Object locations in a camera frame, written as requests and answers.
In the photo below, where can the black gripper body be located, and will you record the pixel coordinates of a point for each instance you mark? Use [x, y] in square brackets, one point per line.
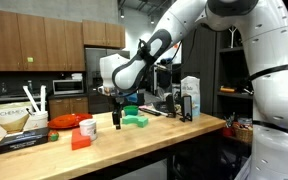
[120, 103]

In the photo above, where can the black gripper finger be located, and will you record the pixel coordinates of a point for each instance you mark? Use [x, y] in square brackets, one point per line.
[117, 119]

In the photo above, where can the white printed tin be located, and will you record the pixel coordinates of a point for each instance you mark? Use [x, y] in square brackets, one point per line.
[88, 129]

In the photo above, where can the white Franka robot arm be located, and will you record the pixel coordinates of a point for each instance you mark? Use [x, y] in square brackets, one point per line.
[274, 86]

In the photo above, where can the green bowl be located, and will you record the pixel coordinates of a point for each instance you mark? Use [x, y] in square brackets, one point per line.
[131, 110]

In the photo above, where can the pink sticky note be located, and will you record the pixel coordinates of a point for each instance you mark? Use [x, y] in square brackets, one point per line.
[145, 107]

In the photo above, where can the black electronics box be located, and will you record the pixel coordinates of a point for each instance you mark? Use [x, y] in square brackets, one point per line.
[159, 106]

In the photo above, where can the orange foam block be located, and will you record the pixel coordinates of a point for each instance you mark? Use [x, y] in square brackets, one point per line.
[80, 141]

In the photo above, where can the stainless steel refrigerator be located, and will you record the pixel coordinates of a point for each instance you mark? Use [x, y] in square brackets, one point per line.
[92, 63]

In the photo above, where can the wide wooden lower cabinet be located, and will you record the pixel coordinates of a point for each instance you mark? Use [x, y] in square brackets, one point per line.
[69, 106]

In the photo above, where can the small black phone on stand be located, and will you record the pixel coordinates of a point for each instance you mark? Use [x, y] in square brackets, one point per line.
[170, 105]

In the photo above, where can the white stack on microwave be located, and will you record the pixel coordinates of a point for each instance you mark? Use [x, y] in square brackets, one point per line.
[77, 76]

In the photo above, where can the red plate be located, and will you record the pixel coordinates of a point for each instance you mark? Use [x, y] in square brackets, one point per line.
[64, 126]

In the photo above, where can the silver microwave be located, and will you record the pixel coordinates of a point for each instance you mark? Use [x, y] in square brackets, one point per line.
[67, 87]

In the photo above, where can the toy strawberry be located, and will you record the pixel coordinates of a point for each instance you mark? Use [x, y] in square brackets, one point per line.
[53, 136]

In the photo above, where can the wooden cabinet above refrigerator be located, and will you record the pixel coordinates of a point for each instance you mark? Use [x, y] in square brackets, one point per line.
[104, 33]

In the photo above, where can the white and blue paper bag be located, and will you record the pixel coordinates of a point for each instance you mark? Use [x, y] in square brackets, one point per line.
[191, 88]

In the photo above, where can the white plastic stick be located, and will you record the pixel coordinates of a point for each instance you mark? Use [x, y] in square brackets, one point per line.
[43, 98]
[30, 99]

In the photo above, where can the white cup with sticks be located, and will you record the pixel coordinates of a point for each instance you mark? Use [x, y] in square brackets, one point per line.
[39, 120]

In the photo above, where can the flat black box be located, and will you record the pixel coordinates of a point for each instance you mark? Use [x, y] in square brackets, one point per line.
[22, 140]

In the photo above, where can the green sticker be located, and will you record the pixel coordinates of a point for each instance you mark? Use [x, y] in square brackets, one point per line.
[30, 59]

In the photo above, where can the wooden upper kitchen cabinets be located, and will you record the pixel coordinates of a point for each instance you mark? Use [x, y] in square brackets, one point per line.
[34, 40]

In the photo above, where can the flat orange tool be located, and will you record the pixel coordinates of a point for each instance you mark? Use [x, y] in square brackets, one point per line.
[228, 89]

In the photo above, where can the white Chemex filter box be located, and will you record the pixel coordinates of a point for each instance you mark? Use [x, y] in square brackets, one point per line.
[7, 121]

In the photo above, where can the small red container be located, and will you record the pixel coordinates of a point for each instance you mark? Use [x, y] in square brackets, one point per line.
[227, 132]

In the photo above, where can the dark shelving unit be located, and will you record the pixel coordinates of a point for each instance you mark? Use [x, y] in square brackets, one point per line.
[230, 73]

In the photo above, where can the wicker basket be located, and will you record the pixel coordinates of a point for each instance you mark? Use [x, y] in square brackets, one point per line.
[243, 134]

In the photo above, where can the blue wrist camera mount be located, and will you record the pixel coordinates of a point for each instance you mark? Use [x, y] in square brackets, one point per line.
[134, 98]

